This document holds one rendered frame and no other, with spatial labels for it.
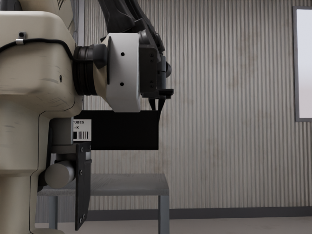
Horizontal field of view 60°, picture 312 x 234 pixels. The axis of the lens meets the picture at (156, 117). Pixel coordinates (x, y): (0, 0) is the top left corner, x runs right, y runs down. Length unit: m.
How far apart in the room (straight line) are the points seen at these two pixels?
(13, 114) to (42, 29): 0.12
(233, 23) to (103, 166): 2.41
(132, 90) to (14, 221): 0.26
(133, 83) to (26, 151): 0.19
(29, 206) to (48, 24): 0.28
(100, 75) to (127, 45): 0.07
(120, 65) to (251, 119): 3.21
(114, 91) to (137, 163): 2.92
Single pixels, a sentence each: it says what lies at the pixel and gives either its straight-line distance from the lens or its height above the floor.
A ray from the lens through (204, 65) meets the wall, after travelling 3.49.
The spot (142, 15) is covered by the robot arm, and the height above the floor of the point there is 1.40.
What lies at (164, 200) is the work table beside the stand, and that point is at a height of 0.75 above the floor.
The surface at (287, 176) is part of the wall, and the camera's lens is 3.83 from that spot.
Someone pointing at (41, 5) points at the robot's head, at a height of 1.27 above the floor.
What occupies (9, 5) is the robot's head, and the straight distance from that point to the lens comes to 0.47.
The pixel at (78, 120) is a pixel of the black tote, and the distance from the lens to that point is 0.78.
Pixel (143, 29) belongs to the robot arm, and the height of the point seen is 1.28.
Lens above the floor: 1.07
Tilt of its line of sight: 3 degrees up
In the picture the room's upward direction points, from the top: straight up
